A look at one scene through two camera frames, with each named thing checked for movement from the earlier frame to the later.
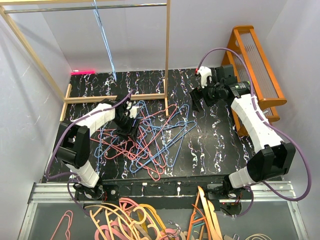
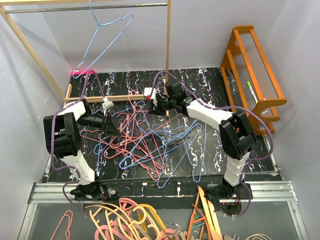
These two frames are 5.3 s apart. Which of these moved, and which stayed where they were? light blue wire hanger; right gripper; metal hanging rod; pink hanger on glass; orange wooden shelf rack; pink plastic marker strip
Moved: light blue wire hanger; right gripper
Stayed: pink hanger on glass; pink plastic marker strip; orange wooden shelf rack; metal hanging rod
